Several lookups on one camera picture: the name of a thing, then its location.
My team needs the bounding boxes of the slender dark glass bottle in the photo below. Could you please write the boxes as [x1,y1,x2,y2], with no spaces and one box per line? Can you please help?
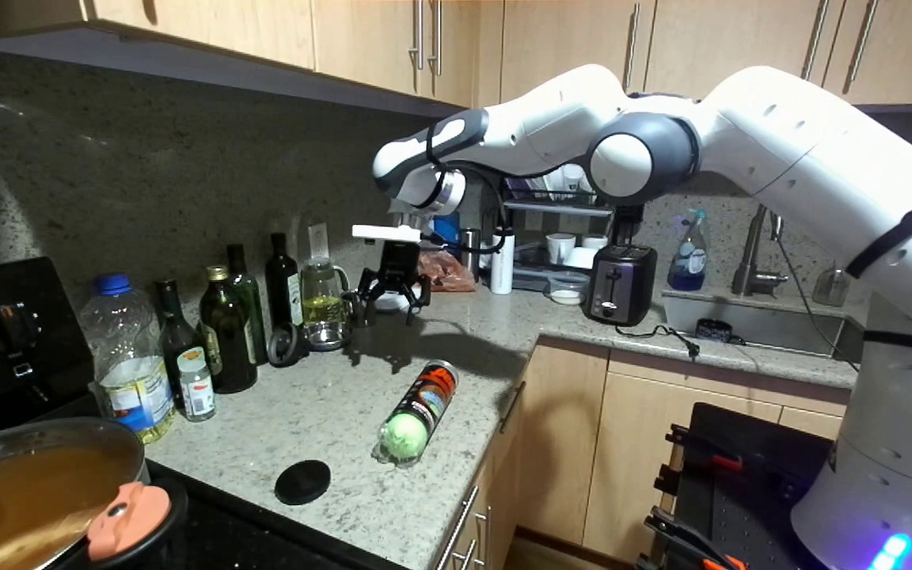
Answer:
[223,242,270,366]

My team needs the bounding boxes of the utensil holder with utensils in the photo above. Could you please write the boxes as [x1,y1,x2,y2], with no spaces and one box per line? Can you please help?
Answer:
[608,204,653,246]

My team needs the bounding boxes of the large plastic bottle blue cap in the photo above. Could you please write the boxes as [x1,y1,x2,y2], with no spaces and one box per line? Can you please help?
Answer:
[77,273,176,443]

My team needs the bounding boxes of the green tennis ball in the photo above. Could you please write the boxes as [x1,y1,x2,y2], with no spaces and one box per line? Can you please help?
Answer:
[377,412,430,464]

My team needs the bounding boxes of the steel kitchen sink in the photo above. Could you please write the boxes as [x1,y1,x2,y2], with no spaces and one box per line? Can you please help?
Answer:
[657,287,871,366]

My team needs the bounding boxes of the white cloth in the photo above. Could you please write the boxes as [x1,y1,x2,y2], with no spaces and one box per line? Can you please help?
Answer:
[373,287,412,317]

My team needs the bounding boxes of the black round can lid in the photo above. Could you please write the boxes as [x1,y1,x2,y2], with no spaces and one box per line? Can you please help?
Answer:
[273,455,331,508]

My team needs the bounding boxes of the chrome faucet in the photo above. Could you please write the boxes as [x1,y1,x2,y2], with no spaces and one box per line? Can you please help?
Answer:
[727,198,793,301]

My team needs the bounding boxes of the green olive oil bottle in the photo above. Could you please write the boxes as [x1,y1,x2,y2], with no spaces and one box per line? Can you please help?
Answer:
[195,262,258,397]

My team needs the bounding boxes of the orange silicone pot holder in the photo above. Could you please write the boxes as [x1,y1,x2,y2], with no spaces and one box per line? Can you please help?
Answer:
[85,477,176,565]

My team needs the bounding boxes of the reddish brown packet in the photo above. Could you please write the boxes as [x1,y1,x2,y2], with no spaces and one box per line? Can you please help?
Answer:
[418,249,482,297]

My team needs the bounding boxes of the steel pot with soup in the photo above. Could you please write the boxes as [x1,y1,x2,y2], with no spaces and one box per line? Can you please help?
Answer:
[0,412,151,570]

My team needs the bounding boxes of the wooden base cabinets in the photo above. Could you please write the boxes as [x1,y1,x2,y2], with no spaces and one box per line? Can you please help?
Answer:
[434,337,862,570]

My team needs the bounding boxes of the dish rack with dishes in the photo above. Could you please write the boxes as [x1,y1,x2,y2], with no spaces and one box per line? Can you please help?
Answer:
[496,175,626,304]

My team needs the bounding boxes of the small metal bowl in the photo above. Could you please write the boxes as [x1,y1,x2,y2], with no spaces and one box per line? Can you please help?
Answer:
[300,314,360,355]

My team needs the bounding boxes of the black toaster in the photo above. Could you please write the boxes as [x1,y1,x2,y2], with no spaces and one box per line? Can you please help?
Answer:
[578,242,661,330]

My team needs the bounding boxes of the blue spray bottle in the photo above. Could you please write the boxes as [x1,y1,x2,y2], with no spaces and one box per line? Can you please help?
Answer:
[665,206,711,295]

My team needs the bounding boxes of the clear glass soap dispenser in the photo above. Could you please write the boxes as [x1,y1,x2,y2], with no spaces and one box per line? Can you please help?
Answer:
[809,249,859,311]

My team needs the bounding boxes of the white plastic bottle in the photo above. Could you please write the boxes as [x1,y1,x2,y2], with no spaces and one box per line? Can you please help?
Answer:
[487,231,520,297]

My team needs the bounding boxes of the clear glass oil dispenser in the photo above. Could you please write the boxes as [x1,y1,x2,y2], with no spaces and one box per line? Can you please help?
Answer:
[297,222,360,330]

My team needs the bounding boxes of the wooden wall cabinets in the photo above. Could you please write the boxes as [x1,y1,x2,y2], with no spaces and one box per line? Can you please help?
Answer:
[0,0,912,120]

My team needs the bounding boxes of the black toaster cord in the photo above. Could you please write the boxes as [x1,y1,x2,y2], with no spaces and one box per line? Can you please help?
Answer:
[611,314,702,360]

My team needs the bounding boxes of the black cart with red parts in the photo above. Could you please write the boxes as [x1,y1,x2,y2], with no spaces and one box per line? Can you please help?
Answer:
[640,399,849,570]

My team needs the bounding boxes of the dark bottle white label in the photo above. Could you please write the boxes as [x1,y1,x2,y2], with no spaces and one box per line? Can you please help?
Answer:
[261,231,306,372]

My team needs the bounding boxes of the small glass spice jar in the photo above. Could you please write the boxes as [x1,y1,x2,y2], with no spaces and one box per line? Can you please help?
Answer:
[175,344,218,424]

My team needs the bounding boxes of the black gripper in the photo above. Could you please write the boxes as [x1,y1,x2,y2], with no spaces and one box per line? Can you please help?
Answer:
[355,242,434,323]

